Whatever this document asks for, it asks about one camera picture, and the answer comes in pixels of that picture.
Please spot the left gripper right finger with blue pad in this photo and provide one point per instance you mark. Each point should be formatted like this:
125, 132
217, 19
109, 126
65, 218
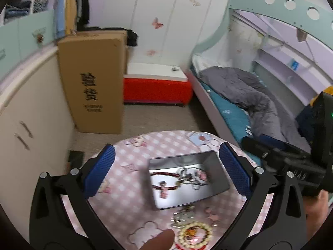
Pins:
273, 215

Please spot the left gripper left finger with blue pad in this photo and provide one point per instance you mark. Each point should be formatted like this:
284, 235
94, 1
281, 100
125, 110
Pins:
61, 216

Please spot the pink charm earrings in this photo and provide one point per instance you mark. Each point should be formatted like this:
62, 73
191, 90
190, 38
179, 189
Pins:
212, 216

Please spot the grey metal tin box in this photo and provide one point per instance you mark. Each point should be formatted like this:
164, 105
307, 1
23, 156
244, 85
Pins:
179, 180

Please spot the person's right hand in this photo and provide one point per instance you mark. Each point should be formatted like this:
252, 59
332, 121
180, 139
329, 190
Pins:
316, 210

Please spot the person's left hand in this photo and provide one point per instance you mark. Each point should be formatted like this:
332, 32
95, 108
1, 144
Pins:
163, 241

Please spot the teal bed sheet mattress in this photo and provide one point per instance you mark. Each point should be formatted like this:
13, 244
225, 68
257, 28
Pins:
236, 119

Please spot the pink checkered bear tablecloth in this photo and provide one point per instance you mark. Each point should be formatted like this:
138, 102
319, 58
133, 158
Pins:
124, 205

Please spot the beige low cabinet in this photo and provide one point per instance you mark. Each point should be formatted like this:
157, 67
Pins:
36, 132

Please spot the grey quilt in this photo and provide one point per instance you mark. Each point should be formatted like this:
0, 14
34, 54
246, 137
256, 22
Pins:
267, 115

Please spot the red storage bench white top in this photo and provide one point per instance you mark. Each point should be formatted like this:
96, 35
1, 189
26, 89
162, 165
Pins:
156, 84

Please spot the tall brown cardboard box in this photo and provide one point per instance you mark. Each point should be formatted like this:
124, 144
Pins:
92, 67

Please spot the black clothes pile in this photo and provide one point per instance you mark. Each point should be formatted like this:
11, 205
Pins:
131, 36

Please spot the mint green drawer unit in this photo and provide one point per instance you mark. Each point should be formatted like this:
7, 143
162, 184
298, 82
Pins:
23, 37

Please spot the hanging clothes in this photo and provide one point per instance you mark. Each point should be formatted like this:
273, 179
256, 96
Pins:
70, 16

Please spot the white wardrobe with butterfly stickers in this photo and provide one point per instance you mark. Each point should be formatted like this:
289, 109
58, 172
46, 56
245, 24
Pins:
168, 30

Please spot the mint green bunk bed frame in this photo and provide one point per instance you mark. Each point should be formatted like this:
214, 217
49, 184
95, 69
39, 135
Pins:
287, 44

